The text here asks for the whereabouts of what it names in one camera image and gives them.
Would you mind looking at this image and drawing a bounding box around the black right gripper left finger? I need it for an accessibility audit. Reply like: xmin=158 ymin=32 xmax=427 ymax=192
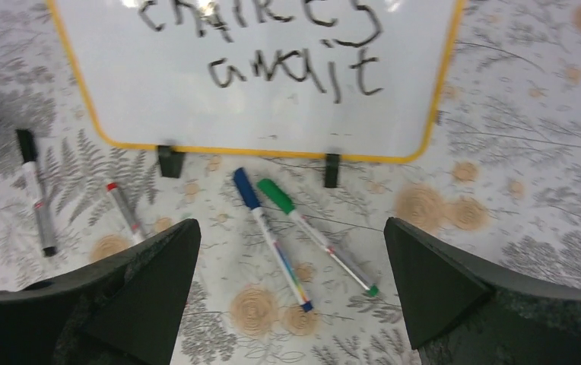
xmin=0 ymin=219 xmax=202 ymax=364

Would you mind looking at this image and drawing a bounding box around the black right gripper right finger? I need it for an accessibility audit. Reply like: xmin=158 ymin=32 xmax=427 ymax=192
xmin=384 ymin=217 xmax=581 ymax=364

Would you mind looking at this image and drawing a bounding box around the yellow framed whiteboard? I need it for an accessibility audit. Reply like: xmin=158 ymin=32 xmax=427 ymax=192
xmin=48 ymin=1 xmax=464 ymax=163

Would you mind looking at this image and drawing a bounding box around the black whiteboard stand foot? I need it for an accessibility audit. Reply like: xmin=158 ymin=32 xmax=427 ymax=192
xmin=156 ymin=145 xmax=186 ymax=179
xmin=323 ymin=153 xmax=341 ymax=189

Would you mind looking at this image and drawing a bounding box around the red capped marker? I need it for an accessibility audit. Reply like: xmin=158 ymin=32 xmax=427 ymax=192
xmin=106 ymin=182 xmax=147 ymax=244

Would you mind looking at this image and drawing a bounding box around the floral patterned table mat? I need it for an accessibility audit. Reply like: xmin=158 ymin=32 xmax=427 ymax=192
xmin=0 ymin=1 xmax=581 ymax=364

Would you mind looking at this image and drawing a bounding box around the blue capped marker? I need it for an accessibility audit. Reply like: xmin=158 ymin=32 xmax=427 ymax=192
xmin=233 ymin=167 xmax=313 ymax=313

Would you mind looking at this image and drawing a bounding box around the green capped marker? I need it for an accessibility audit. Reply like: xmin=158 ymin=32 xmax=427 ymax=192
xmin=257 ymin=179 xmax=379 ymax=297

